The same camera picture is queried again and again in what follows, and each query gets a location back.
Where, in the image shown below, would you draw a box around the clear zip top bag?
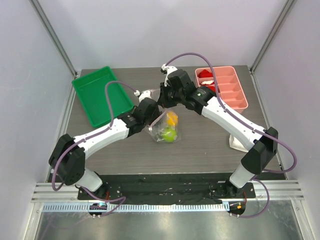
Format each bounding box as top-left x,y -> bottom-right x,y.
147,106 -> 180,143

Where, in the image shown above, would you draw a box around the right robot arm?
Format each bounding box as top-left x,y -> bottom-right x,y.
157,66 -> 278,198

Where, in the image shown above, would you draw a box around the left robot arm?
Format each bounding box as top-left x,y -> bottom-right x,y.
48,97 -> 160,200

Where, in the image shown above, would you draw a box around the yellow fake fruit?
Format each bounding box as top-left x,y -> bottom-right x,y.
166,111 -> 178,126

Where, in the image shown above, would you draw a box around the red fake food piece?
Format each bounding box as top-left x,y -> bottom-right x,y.
197,69 -> 213,78

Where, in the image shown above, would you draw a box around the green fake fruit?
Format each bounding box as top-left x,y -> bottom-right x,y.
161,127 -> 178,143

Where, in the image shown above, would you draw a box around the red fake food slice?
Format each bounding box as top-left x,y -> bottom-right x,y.
207,85 -> 220,92

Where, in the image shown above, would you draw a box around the pink compartment tray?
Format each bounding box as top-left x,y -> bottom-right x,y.
195,66 -> 249,114

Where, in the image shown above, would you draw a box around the green plastic tray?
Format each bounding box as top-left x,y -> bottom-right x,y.
72,66 -> 134,128

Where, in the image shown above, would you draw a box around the white cloth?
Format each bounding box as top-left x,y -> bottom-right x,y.
228,135 -> 248,153

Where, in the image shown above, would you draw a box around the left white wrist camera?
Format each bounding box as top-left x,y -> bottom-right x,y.
134,89 -> 155,102

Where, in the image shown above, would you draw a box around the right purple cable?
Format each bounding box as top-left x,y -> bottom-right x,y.
162,52 -> 297,219

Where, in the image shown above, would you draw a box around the purple cable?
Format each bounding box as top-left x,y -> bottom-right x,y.
50,80 -> 141,217
162,52 -> 297,219

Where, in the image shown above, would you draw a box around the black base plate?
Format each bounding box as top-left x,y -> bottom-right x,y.
77,173 -> 256,205

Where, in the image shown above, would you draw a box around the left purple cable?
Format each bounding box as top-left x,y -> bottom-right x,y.
50,80 -> 141,217

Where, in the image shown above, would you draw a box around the aluminium front rail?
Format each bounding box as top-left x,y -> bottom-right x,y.
31,180 -> 304,216

